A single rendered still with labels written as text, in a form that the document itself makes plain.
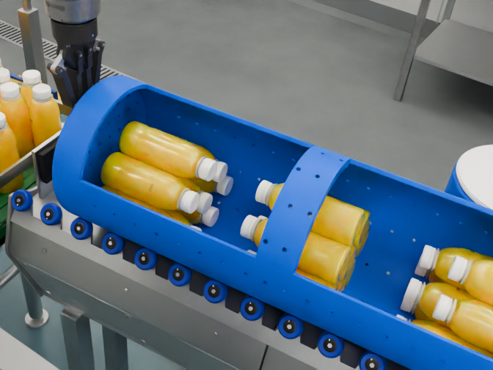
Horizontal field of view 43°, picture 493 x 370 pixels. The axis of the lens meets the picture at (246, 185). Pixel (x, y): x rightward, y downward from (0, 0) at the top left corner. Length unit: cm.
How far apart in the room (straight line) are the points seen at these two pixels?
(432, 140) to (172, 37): 174
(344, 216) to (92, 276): 54
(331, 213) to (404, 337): 22
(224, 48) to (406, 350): 319
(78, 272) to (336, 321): 56
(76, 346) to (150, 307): 42
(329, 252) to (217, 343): 31
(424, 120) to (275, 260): 271
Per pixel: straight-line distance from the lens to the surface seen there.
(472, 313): 100
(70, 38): 108
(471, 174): 143
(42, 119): 146
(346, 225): 101
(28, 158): 143
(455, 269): 102
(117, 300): 127
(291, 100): 352
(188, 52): 391
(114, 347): 182
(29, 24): 176
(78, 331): 157
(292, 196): 96
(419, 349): 97
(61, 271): 134
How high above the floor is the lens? 183
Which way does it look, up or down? 39 degrees down
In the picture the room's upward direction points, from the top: 7 degrees clockwise
